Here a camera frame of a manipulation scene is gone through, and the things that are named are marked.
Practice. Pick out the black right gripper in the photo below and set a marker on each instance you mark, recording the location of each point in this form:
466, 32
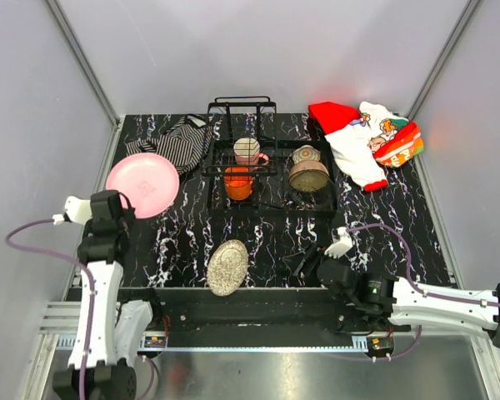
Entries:
303, 261

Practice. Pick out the black metal dish rack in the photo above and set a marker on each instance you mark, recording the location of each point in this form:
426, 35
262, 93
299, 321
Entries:
279, 135

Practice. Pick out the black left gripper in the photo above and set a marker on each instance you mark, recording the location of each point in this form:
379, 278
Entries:
129, 217

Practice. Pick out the black white striped cloth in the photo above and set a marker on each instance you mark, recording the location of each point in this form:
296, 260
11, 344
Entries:
184, 144

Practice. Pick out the flower-shaped patterned dish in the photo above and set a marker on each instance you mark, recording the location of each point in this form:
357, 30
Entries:
306, 153

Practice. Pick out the beige speckled bowl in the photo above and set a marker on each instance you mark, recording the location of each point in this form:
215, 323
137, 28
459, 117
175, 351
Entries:
308, 176

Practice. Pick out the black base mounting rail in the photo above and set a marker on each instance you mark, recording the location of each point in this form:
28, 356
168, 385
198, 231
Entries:
255, 317

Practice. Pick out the pink ceramic mug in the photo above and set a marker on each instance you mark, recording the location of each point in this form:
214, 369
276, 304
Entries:
247, 153

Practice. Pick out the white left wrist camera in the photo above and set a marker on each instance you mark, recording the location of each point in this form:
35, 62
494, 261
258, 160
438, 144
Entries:
77, 210

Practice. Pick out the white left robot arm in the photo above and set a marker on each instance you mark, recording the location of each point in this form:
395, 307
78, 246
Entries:
108, 334

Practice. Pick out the white red cartoon garment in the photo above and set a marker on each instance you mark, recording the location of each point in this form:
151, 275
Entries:
366, 139

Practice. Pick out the orange plastic cup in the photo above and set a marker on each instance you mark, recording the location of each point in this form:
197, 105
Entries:
238, 183

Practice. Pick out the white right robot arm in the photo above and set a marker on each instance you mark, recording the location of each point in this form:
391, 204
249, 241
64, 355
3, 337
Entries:
372, 301

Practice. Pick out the pink round plate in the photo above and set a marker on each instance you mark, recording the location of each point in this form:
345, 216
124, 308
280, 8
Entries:
149, 181

